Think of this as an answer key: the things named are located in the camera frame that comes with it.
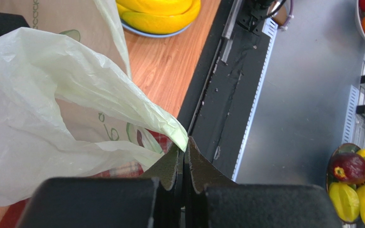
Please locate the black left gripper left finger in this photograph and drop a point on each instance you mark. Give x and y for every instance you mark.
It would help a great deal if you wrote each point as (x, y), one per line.
(165, 168)

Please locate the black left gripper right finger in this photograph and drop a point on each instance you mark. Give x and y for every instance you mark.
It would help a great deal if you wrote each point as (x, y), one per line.
(201, 172)

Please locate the pale green plastic bag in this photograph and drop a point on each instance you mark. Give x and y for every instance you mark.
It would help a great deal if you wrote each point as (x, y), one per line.
(68, 105)

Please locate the yellow fake banana bunch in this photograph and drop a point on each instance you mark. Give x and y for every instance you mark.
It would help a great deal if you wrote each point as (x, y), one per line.
(158, 17)

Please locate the bowl of mixed fruits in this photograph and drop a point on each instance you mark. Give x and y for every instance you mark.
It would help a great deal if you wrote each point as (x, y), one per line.
(345, 184)

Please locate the red plaid cloth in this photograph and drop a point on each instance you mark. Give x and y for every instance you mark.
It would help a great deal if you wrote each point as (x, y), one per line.
(127, 170)

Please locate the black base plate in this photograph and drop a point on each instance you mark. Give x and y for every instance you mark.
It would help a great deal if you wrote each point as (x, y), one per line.
(221, 100)

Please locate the aluminium frame rail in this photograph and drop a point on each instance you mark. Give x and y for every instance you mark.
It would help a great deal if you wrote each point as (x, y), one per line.
(306, 105)

